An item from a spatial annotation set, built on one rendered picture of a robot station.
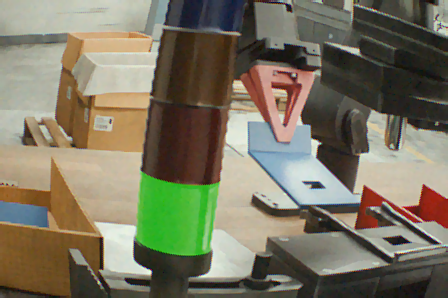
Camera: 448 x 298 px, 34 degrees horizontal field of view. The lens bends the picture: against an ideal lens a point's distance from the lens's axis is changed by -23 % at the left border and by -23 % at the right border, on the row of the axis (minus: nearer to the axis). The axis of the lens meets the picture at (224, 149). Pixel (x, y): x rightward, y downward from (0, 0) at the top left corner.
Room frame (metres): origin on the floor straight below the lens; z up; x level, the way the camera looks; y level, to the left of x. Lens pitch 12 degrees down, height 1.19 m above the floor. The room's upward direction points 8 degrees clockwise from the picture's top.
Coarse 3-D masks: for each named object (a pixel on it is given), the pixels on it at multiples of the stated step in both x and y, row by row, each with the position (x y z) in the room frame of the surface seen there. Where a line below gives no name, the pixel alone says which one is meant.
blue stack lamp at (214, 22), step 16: (176, 0) 0.39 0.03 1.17; (192, 0) 0.39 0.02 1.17; (208, 0) 0.39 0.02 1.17; (224, 0) 0.39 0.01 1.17; (240, 0) 0.40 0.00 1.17; (176, 16) 0.39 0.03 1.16; (192, 16) 0.39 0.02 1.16; (208, 16) 0.39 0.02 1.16; (224, 16) 0.39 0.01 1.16; (240, 16) 0.40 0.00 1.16
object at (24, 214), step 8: (0, 208) 0.74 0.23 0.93; (8, 208) 0.74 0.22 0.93; (16, 208) 0.75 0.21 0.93; (24, 208) 0.75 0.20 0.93; (32, 208) 0.76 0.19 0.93; (40, 208) 0.76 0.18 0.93; (0, 216) 0.74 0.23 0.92; (8, 216) 0.74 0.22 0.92; (16, 216) 0.75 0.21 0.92; (24, 216) 0.75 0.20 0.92; (32, 216) 0.76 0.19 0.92; (40, 216) 0.76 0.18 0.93; (24, 224) 0.75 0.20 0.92; (32, 224) 0.75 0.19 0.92; (40, 224) 0.76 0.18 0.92; (48, 224) 0.76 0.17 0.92
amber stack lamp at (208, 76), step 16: (176, 32) 0.39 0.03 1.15; (192, 32) 0.39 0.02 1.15; (208, 32) 0.40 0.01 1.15; (224, 32) 0.41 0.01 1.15; (160, 48) 0.40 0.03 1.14; (176, 48) 0.39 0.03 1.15; (192, 48) 0.39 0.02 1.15; (208, 48) 0.39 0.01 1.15; (224, 48) 0.39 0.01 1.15; (160, 64) 0.40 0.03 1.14; (176, 64) 0.39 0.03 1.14; (192, 64) 0.39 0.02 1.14; (208, 64) 0.39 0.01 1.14; (224, 64) 0.39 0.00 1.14; (160, 80) 0.39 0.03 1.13; (176, 80) 0.39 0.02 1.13; (192, 80) 0.39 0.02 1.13; (208, 80) 0.39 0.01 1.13; (224, 80) 0.39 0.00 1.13; (160, 96) 0.39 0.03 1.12; (176, 96) 0.39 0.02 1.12; (192, 96) 0.39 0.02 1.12; (208, 96) 0.39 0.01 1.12; (224, 96) 0.40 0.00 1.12
